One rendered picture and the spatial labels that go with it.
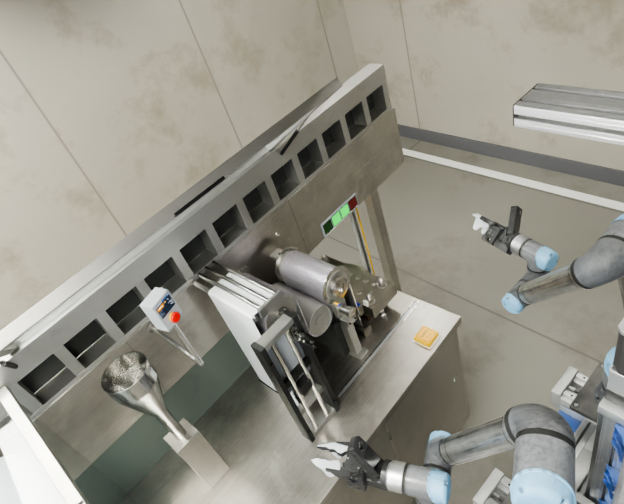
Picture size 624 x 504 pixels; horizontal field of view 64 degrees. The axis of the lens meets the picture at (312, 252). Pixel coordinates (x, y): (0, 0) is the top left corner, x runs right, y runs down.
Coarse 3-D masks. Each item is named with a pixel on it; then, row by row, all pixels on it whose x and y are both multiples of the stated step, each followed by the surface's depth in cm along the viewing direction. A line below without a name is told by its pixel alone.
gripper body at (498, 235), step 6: (492, 228) 185; (498, 228) 182; (504, 228) 182; (486, 234) 186; (492, 234) 184; (498, 234) 182; (504, 234) 182; (516, 234) 177; (492, 240) 182; (498, 240) 183; (504, 240) 181; (510, 240) 177; (498, 246) 182; (504, 246) 180; (510, 252) 181
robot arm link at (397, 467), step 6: (390, 462) 128; (396, 462) 128; (402, 462) 128; (390, 468) 126; (396, 468) 126; (402, 468) 126; (390, 474) 126; (396, 474) 125; (402, 474) 131; (390, 480) 125; (396, 480) 125; (390, 486) 125; (396, 486) 125; (396, 492) 126
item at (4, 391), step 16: (0, 400) 135; (16, 400) 134; (16, 416) 128; (32, 432) 123; (32, 448) 119; (48, 448) 118; (48, 464) 114; (64, 480) 110; (64, 496) 107; (80, 496) 106
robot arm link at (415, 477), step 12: (408, 468) 125; (420, 468) 125; (408, 480) 123; (420, 480) 122; (432, 480) 122; (444, 480) 121; (408, 492) 124; (420, 492) 122; (432, 492) 121; (444, 492) 120
